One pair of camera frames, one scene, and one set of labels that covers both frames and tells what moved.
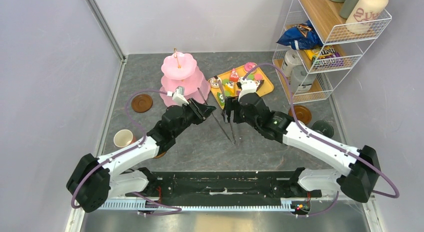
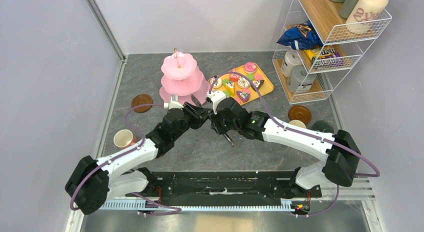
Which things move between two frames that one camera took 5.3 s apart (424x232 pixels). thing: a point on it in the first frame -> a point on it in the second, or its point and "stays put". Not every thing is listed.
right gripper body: (240, 116) -> (221, 125)
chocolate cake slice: (258, 83) stays put
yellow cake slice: (229, 85) stays put
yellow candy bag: (320, 52) stays put
